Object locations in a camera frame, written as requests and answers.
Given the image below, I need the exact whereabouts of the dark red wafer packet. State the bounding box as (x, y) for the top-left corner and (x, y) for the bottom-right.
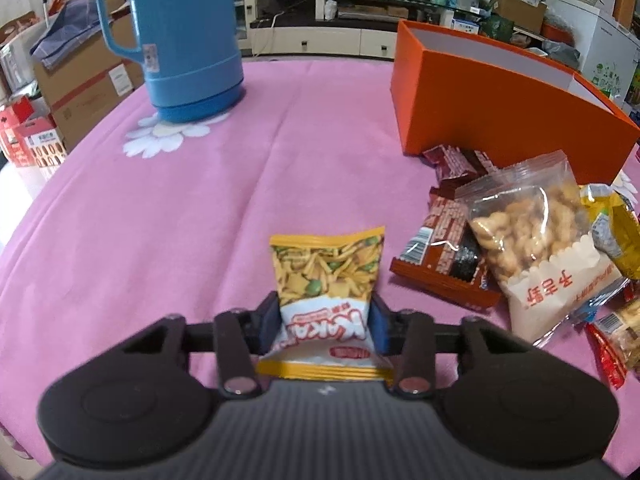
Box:
(390, 188), (502, 312)

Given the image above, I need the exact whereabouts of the yellow mixed snack packet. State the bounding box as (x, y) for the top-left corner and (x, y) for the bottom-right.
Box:
(257, 226), (393, 382)

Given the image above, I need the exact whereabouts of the pink floral tablecloth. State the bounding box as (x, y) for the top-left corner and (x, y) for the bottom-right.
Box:
(0, 55), (640, 478)

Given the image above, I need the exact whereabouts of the clear peanut snack bag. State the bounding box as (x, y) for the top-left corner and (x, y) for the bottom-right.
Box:
(454, 151), (623, 342)

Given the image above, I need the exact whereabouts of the brown chocolate bar packet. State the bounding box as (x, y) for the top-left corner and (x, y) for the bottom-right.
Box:
(420, 144), (498, 185)

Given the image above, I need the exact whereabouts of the red clear snack packet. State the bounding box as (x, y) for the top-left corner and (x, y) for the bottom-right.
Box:
(586, 282), (639, 390)

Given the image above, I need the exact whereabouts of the yellow egg roll packet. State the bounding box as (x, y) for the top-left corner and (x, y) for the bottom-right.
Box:
(580, 183), (640, 281)

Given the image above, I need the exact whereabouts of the orange storage box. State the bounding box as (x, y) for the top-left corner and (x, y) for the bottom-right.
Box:
(390, 21), (639, 183)

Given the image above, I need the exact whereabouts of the large cardboard box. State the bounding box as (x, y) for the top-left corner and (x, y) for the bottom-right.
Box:
(34, 32), (143, 150)

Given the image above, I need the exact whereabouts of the white tv cabinet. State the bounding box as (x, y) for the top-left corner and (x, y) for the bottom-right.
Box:
(250, 26), (397, 61)

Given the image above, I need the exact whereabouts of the blue thermos jug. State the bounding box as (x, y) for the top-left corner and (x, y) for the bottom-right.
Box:
(96, 0), (244, 122)

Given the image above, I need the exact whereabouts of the white chest freezer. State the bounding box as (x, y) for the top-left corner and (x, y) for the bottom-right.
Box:
(552, 0), (639, 107)

